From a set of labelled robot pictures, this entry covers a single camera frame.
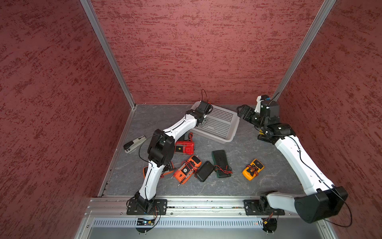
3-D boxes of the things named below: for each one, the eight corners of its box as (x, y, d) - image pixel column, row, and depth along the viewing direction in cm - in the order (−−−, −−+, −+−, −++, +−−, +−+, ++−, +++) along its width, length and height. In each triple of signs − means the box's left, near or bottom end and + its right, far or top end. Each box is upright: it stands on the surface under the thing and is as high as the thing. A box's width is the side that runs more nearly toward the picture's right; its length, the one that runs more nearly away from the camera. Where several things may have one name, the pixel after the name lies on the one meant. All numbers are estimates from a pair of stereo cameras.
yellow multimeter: (249, 182, 84) (251, 180, 81) (239, 172, 88) (241, 170, 85) (263, 169, 89) (266, 167, 86) (254, 160, 93) (256, 157, 90)
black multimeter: (194, 175, 86) (194, 173, 83) (206, 162, 91) (206, 160, 88) (202, 183, 83) (202, 181, 80) (214, 169, 88) (214, 167, 85)
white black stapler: (127, 154, 95) (124, 150, 91) (125, 150, 97) (121, 146, 93) (147, 141, 102) (145, 136, 97) (145, 137, 104) (142, 133, 99)
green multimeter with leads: (216, 179, 86) (217, 176, 82) (210, 154, 96) (211, 151, 92) (231, 176, 87) (232, 173, 83) (223, 152, 97) (224, 148, 93)
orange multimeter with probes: (171, 178, 85) (170, 176, 81) (192, 154, 94) (191, 151, 91) (182, 188, 81) (181, 186, 78) (202, 163, 91) (203, 160, 88)
